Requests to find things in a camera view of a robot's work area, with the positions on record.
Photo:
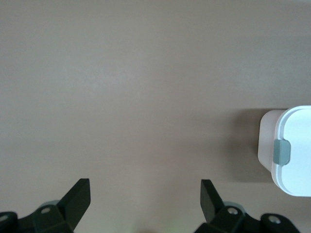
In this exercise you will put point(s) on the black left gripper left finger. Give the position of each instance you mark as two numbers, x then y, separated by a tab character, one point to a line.
73	206

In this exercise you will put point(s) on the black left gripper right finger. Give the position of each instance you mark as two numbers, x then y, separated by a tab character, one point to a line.
213	208

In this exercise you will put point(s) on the white lid with grey latches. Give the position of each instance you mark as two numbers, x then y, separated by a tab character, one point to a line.
300	157

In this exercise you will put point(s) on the pale pink plastic box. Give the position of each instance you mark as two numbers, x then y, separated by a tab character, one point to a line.
266	140

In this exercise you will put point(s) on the brown table mat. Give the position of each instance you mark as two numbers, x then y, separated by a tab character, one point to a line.
121	85

